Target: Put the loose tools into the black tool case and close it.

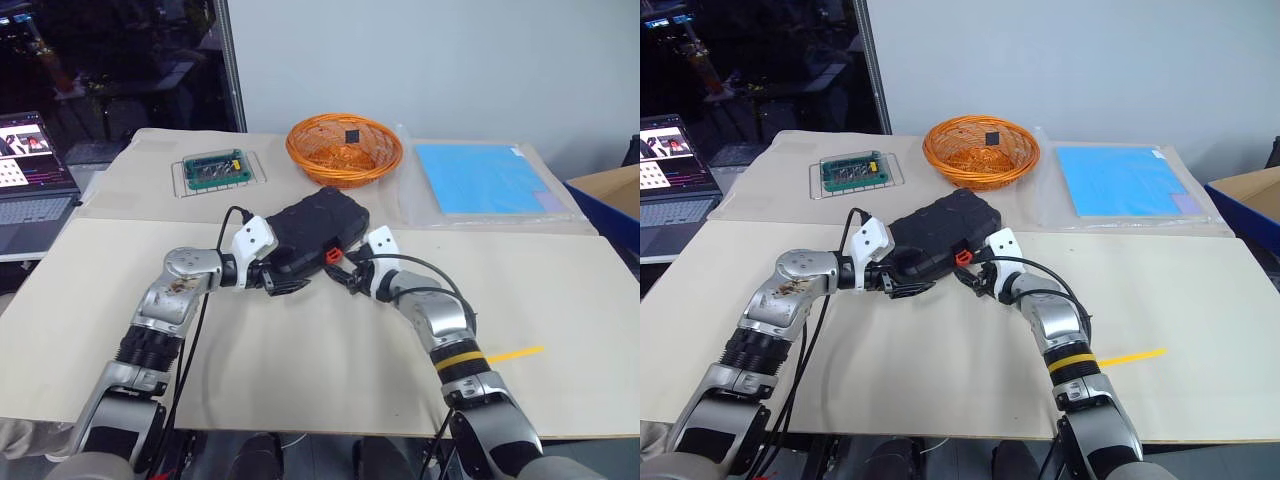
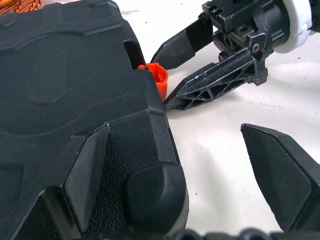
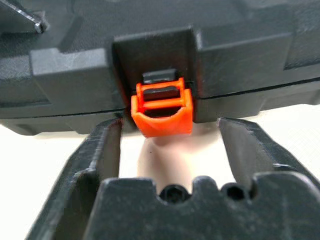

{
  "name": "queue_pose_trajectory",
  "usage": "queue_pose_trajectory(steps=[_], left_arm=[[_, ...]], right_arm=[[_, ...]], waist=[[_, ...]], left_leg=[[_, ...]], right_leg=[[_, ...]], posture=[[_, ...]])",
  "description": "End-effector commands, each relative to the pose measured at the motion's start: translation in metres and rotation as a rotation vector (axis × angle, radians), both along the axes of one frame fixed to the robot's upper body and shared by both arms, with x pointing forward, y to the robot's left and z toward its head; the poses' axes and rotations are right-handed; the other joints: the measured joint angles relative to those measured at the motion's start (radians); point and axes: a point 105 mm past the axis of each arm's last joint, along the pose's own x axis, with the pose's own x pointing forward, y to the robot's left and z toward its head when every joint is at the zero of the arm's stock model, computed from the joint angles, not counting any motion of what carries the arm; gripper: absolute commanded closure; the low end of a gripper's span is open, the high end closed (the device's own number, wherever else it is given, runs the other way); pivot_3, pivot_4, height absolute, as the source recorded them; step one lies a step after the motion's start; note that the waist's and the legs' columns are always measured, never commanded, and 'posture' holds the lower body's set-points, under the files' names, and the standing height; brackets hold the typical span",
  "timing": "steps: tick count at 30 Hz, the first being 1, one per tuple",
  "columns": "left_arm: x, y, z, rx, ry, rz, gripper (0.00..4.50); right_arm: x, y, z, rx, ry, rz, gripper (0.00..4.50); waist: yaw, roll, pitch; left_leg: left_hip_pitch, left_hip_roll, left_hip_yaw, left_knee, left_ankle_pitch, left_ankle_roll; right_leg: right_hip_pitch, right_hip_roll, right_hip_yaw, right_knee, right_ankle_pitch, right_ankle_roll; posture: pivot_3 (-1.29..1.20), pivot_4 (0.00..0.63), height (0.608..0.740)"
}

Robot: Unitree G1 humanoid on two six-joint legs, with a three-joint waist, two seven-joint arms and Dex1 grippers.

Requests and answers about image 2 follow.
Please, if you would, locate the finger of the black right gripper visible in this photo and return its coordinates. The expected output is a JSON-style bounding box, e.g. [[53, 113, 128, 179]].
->
[[149, 17, 215, 71], [163, 46, 269, 112]]

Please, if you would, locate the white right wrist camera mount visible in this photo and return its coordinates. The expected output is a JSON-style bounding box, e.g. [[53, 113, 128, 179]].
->
[[273, 0, 314, 54]]

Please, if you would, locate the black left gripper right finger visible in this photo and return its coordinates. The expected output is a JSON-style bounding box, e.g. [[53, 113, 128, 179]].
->
[[239, 122, 320, 234]]

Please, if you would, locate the black plastic tool case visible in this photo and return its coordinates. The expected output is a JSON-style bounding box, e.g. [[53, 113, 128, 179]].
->
[[0, 0, 191, 240]]

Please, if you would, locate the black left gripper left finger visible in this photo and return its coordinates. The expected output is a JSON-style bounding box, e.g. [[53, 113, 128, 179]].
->
[[4, 123, 110, 240]]

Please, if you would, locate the orange case latch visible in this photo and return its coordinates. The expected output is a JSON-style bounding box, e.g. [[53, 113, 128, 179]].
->
[[137, 62, 170, 102]]

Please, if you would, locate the orange wicker basket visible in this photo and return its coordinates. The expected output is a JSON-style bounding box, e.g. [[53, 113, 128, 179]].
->
[[0, 0, 44, 15]]

